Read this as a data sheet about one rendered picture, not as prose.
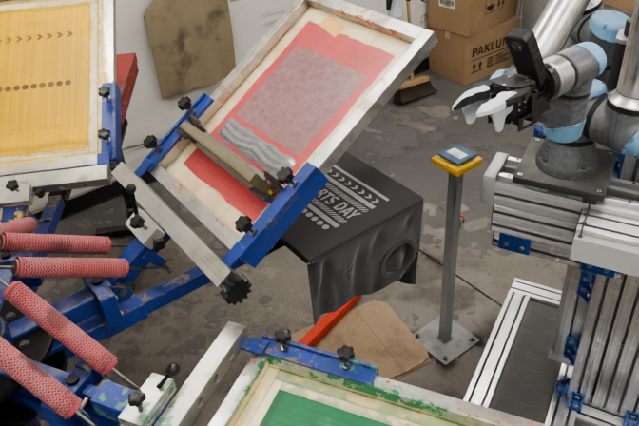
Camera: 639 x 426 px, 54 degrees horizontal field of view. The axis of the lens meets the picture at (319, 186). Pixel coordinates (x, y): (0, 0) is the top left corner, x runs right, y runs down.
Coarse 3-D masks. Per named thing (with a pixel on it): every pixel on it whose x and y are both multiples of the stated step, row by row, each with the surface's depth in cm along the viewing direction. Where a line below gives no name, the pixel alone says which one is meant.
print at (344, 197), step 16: (336, 176) 224; (352, 176) 224; (320, 192) 217; (336, 192) 216; (352, 192) 215; (368, 192) 215; (320, 208) 209; (336, 208) 208; (352, 208) 208; (368, 208) 207; (320, 224) 202; (336, 224) 201
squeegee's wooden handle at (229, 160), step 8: (184, 128) 188; (192, 128) 186; (192, 136) 185; (200, 136) 183; (200, 144) 187; (208, 144) 179; (216, 144) 178; (216, 152) 176; (224, 152) 174; (224, 160) 172; (232, 160) 170; (232, 168) 169; (240, 168) 167; (248, 168) 166; (248, 176) 164; (256, 176) 164; (256, 184) 165; (264, 184) 167; (264, 192) 168
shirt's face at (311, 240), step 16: (352, 160) 233; (368, 176) 223; (384, 176) 222; (384, 192) 214; (400, 192) 214; (384, 208) 207; (400, 208) 206; (304, 224) 202; (352, 224) 201; (368, 224) 200; (288, 240) 196; (304, 240) 196; (320, 240) 195; (336, 240) 195; (304, 256) 189
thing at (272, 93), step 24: (312, 24) 202; (288, 48) 201; (312, 48) 196; (336, 48) 190; (264, 72) 201; (288, 72) 195; (312, 72) 190; (264, 96) 195; (288, 96) 189; (240, 120) 195; (264, 120) 189; (192, 168) 194; (216, 168) 189
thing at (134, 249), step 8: (136, 240) 176; (128, 248) 176; (136, 248) 174; (144, 248) 173; (152, 248) 175; (120, 256) 176; (128, 256) 174; (136, 256) 173; (136, 264) 174; (144, 264) 175; (128, 272) 173; (136, 272) 175; (128, 280) 174
